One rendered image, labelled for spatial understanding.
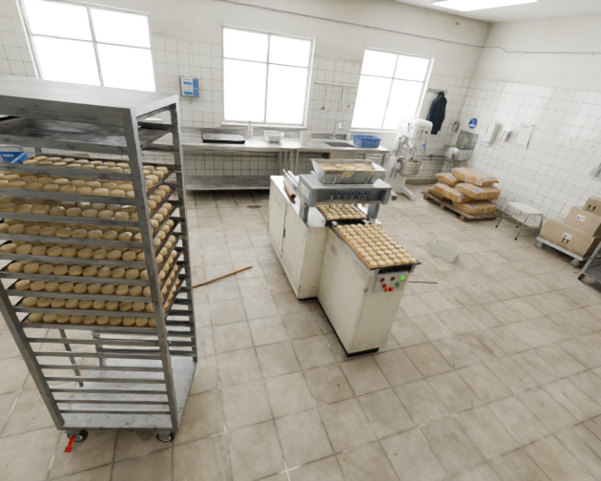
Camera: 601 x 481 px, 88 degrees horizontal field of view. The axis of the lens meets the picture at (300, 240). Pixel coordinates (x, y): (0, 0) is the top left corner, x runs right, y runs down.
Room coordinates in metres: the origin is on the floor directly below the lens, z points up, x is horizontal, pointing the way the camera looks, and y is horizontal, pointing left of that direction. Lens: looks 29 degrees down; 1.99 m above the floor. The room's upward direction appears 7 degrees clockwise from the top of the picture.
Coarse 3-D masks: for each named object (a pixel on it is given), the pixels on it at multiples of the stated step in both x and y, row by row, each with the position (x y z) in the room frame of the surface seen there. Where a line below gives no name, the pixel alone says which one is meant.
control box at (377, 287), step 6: (378, 276) 1.70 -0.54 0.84; (384, 276) 1.71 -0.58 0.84; (390, 276) 1.73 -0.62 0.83; (396, 276) 1.74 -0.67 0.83; (378, 282) 1.69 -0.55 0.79; (384, 282) 1.71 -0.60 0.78; (390, 282) 1.73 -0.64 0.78; (402, 282) 1.77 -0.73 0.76; (372, 288) 1.71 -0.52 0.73; (378, 288) 1.70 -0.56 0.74; (384, 288) 1.72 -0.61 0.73; (390, 288) 1.73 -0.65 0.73; (396, 288) 1.76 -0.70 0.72; (402, 288) 1.77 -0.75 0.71
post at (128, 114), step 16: (128, 112) 0.97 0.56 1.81; (128, 128) 0.97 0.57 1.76; (128, 144) 0.97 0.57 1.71; (144, 192) 0.98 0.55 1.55; (144, 208) 0.97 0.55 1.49; (144, 224) 0.97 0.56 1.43; (144, 240) 0.97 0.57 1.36; (144, 256) 0.96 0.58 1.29; (160, 304) 0.98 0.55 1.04; (160, 320) 0.97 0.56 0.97; (160, 336) 0.97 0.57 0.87; (160, 352) 0.96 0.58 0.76; (176, 416) 0.98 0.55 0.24
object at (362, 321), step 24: (336, 240) 2.18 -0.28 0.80; (336, 264) 2.11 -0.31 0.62; (360, 264) 1.82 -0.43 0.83; (336, 288) 2.04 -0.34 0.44; (360, 288) 1.75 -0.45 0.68; (336, 312) 1.97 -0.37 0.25; (360, 312) 1.70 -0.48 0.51; (384, 312) 1.78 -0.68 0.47; (336, 336) 1.95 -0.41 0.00; (360, 336) 1.72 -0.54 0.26; (384, 336) 1.81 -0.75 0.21
